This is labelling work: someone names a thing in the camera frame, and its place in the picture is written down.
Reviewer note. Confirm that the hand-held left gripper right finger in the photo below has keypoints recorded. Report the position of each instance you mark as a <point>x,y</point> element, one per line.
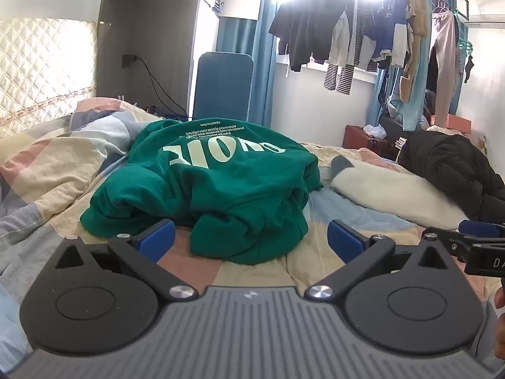
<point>345,241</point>

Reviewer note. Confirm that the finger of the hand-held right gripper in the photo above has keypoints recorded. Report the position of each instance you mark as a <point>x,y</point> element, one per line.
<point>477,229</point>

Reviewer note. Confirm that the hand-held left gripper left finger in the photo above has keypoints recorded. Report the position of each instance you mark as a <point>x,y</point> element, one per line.
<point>159,239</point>

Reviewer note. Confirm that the green hoodie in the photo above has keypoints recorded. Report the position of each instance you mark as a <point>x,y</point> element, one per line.
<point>221,181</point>

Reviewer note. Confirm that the person's right hand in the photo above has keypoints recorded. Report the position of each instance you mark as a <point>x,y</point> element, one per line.
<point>501,298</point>

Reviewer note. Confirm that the white pillow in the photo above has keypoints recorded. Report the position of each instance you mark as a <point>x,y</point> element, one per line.
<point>386,189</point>

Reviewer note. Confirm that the black padded jacket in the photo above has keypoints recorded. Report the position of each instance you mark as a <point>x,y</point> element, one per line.
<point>449,166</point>

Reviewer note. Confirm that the pink box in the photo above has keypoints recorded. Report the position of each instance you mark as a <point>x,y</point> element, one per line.
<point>453,122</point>

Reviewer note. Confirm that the clear plastic bag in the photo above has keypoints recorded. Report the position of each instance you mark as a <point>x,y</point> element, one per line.
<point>374,131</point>

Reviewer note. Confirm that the pastel patchwork quilt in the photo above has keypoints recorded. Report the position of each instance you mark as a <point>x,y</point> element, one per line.
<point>59,173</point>

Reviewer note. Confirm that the dark bag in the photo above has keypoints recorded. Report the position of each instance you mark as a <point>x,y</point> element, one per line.
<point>390,124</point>

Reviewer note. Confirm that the black hanging sock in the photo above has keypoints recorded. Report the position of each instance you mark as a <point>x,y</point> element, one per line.
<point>468,69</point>

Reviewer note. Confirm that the striped hanging shirt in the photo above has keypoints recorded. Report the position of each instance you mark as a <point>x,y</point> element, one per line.
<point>339,77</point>

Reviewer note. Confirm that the blue upholstered chair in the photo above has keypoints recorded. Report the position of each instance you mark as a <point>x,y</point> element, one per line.
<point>223,87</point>

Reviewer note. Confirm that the pink hanging pants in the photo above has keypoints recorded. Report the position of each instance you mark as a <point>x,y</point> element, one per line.
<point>444,59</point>

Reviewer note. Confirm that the black power adapter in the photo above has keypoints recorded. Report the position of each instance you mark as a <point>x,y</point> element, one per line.
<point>129,61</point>

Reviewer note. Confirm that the white hanging shirt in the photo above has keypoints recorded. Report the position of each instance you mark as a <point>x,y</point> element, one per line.
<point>339,39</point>

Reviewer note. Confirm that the cream quilted headboard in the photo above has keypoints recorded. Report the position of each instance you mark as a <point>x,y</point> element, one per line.
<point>43,63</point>

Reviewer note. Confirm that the white air conditioner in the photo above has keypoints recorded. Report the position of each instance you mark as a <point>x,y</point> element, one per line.
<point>487,17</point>

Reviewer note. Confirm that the navy and white hanging top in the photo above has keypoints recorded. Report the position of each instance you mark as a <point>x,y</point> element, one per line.
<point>384,27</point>

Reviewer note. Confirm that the black hanging jacket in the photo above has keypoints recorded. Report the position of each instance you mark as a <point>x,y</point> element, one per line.
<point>307,23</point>

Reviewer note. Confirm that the beige hanging garment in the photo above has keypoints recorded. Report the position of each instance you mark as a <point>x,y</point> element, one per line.
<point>418,12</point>

